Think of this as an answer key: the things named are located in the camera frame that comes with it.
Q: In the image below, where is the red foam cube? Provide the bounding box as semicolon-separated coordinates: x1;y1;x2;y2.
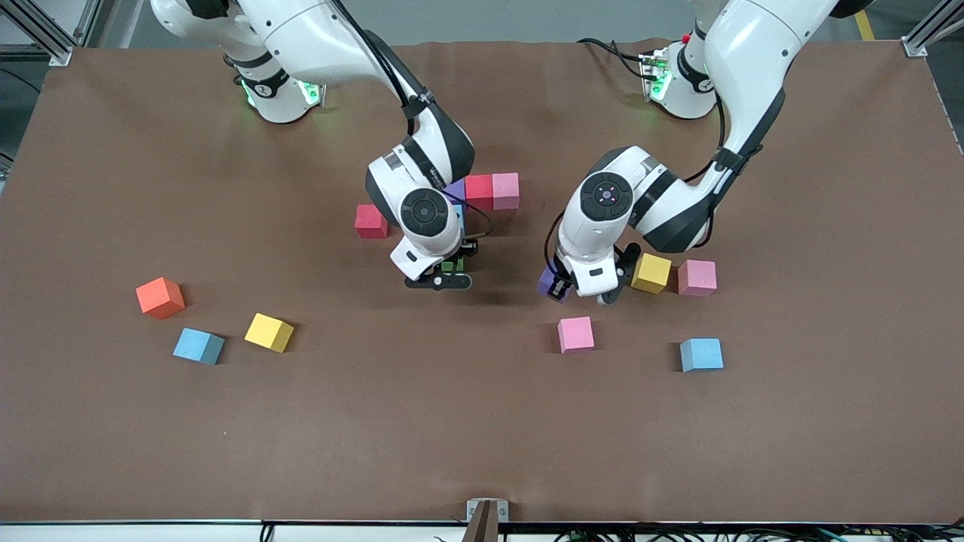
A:
465;175;495;212
355;204;389;240

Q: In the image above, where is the pink foam cube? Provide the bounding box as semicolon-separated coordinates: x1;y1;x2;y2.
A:
493;173;521;211
677;259;718;298
557;316;596;355

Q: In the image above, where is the yellow foam cube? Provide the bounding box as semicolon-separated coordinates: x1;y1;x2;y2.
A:
244;312;295;355
631;254;673;295

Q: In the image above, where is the brown table mat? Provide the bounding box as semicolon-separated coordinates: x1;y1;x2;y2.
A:
0;39;964;525

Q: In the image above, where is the brown pointed bar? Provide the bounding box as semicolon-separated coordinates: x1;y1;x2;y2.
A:
461;501;501;542

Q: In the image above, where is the orange foam cube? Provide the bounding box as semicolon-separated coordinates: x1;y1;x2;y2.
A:
136;276;187;321

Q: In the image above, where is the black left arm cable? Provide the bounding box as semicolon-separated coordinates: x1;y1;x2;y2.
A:
545;90;765;276

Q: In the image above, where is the black base cable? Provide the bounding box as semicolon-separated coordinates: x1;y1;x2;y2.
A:
577;36;650;81

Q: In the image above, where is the grey metal bracket plate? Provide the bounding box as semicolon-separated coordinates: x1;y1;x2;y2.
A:
465;498;510;525

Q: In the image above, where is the silver aluminium frame post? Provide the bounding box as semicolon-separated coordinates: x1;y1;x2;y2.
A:
14;0;102;67
901;0;964;58

